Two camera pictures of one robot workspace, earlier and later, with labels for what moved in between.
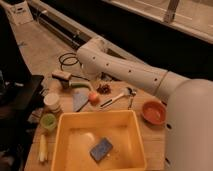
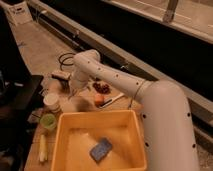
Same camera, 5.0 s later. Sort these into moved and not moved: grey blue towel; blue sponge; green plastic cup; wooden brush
Moved: grey blue towel
Not moved: green plastic cup; blue sponge; wooden brush
